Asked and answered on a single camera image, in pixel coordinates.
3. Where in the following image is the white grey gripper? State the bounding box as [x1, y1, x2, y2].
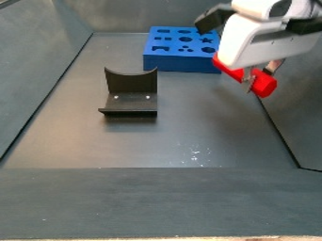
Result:
[195, 0, 322, 93]

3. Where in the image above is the black curved holder stand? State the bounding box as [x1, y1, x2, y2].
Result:
[98, 69, 158, 117]

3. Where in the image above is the blue foam shape-sorting block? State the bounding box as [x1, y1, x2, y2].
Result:
[142, 26, 222, 73]

